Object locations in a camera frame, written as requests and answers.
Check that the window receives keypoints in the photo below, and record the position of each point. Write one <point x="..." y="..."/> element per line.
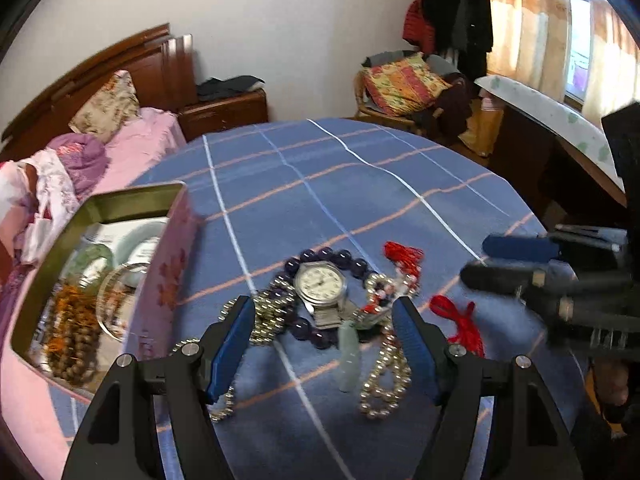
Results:
<point x="580" y="50"/>

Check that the floral pillow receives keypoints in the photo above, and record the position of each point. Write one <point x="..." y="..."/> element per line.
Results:
<point x="107" y="105"/>

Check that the rattan chair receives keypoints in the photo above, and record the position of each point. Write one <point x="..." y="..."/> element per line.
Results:
<point x="361" y="92"/>

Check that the black hanging coat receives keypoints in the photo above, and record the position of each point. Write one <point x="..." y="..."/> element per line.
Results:
<point x="465" y="10"/>

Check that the orange patterned curtain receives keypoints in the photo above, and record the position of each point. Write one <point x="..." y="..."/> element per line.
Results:
<point x="530" y="25"/>

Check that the white floral cloth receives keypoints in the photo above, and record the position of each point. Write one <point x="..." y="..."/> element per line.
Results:
<point x="50" y="185"/>

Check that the wooden bed with pink sheet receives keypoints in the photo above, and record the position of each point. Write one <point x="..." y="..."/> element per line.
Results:
<point x="145" y="140"/>

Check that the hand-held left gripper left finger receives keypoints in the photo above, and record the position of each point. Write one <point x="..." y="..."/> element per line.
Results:
<point x="230" y="350"/>

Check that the purple blanket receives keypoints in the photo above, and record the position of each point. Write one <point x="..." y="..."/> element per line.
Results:
<point x="82" y="160"/>

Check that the colourful patterned cushion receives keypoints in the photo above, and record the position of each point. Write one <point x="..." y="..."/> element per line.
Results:
<point x="405" y="82"/>

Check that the silver wristwatch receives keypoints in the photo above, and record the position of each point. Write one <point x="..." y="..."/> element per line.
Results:
<point x="320" y="282"/>

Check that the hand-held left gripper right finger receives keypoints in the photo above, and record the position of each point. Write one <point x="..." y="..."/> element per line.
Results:
<point x="417" y="355"/>

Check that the dark folded clothes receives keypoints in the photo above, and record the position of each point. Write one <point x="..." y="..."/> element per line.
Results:
<point x="230" y="86"/>

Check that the maroon garment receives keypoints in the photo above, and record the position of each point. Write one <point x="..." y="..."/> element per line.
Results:
<point x="450" y="110"/>

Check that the blue plaid tablecloth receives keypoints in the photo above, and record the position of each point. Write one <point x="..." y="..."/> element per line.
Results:
<point x="350" y="185"/>

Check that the wooden nightstand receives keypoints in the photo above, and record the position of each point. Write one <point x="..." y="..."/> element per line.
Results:
<point x="225" y="112"/>

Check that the red hanging garment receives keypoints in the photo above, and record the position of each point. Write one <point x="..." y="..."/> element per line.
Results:
<point x="415" y="22"/>

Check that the pink tin box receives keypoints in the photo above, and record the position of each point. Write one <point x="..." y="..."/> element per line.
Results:
<point x="170" y="260"/>

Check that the green jade bangle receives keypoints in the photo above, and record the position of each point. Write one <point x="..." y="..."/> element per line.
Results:
<point x="95" y="252"/>

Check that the white floral board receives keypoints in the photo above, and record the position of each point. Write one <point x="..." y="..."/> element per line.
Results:
<point x="550" y="110"/>

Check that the pink patchwork quilt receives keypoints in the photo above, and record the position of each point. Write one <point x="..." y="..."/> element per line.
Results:
<point x="12" y="290"/>

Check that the grey garment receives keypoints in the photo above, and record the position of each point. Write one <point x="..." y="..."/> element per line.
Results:
<point x="440" y="62"/>

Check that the yellow paper bag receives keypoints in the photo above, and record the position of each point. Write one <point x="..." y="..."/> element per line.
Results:
<point x="482" y="130"/>

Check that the dark wooden desk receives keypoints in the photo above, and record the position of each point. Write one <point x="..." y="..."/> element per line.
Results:
<point x="525" y="160"/>

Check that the silver bangle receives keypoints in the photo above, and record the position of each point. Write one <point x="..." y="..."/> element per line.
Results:
<point x="107" y="327"/>

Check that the person's right hand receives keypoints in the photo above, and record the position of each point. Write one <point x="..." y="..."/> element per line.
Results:
<point x="612" y="382"/>

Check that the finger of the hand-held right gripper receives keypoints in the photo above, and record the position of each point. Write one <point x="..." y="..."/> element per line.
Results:
<point x="500" y="277"/>
<point x="520" y="248"/>

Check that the pale jade pendant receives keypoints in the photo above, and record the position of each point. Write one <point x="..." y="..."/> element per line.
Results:
<point x="348" y="365"/>

